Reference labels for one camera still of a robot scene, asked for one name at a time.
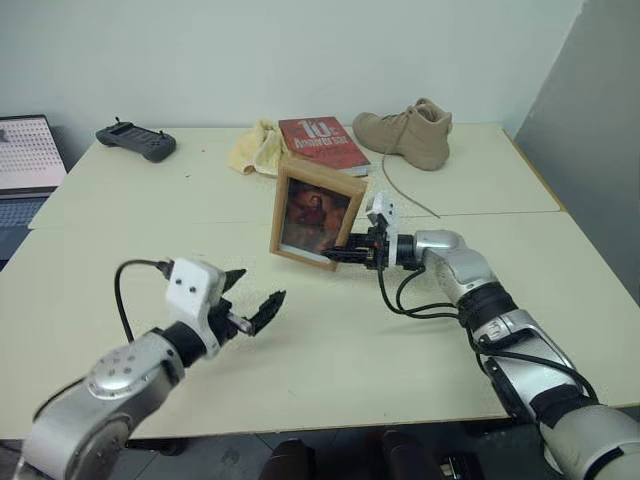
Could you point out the black rounded shape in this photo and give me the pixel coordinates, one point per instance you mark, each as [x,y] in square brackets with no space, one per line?
[407,457]

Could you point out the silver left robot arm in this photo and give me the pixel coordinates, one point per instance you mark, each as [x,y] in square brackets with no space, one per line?
[115,380]

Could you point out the black handheld controller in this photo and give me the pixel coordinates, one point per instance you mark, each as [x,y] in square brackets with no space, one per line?
[135,137]

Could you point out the tan suede boot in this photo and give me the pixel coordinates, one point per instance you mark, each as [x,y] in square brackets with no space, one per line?
[415,132]

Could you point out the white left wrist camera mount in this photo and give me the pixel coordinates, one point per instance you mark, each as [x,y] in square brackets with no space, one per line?
[192,290]

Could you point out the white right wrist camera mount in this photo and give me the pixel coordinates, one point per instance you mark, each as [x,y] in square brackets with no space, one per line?
[382,205]

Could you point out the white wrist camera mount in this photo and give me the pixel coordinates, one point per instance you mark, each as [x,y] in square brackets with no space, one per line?
[382,205]
[192,290]

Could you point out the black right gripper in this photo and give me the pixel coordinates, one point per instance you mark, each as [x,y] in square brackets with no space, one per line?
[376,247]

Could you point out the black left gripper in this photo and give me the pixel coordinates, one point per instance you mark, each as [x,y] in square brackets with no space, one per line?
[225,322]

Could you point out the yellow cloth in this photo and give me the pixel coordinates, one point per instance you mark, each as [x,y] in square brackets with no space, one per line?
[250,150]

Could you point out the red book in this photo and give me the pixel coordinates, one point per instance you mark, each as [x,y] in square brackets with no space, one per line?
[320,142]

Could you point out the dark reddish rounded shape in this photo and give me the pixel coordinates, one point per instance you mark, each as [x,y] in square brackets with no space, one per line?
[292,460]

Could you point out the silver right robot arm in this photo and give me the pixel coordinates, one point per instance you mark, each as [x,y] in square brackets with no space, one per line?
[465,262]

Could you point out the grey laptop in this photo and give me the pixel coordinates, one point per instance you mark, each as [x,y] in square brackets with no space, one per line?
[25,150]

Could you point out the wooden picture frame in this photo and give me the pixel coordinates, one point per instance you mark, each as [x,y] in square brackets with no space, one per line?
[310,210]

